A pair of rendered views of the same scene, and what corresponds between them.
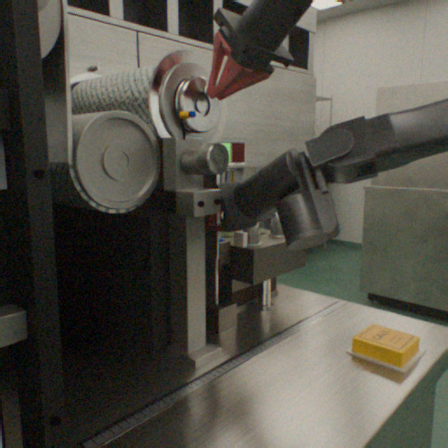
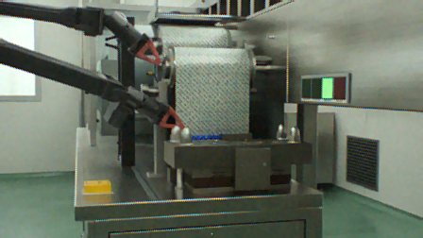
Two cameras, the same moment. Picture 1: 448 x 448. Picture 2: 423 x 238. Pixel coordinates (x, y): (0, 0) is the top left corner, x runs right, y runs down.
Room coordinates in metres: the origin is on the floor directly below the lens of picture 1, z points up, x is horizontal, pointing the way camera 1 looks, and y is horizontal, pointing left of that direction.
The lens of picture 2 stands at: (1.56, -1.22, 1.18)
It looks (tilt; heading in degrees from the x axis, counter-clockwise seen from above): 3 degrees down; 123
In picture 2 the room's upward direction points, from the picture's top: straight up
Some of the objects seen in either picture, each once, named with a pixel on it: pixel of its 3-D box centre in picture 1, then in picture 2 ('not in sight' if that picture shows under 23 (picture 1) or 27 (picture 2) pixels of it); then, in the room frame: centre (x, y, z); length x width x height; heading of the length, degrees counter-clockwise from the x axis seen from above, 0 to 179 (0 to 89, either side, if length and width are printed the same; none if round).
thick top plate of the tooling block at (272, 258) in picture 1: (202, 241); (236, 151); (0.85, 0.04, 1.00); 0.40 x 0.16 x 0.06; 47
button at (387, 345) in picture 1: (386, 344); (97, 186); (0.56, -0.24, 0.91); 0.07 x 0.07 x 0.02; 47
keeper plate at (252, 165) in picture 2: not in sight; (252, 168); (0.93, -0.01, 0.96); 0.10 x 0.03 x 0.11; 47
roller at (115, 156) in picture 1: (71, 159); not in sight; (0.60, 0.22, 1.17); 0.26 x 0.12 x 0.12; 47
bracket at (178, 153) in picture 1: (193, 251); (156, 129); (0.55, 0.04, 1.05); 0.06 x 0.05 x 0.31; 47
